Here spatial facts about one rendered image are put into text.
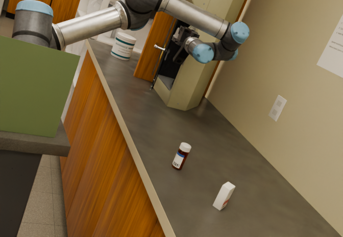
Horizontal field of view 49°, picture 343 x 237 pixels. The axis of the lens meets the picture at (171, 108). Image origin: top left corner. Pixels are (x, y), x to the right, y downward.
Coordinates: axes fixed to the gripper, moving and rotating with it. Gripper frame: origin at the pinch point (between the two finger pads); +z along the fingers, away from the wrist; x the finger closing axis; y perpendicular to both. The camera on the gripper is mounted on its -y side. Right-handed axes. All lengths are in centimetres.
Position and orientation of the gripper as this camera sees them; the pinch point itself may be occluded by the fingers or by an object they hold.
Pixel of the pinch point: (175, 37)
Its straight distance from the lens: 185.2
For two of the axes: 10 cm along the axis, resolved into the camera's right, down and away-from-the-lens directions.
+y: 3.7, -8.8, -3.0
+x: -8.8, -2.2, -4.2
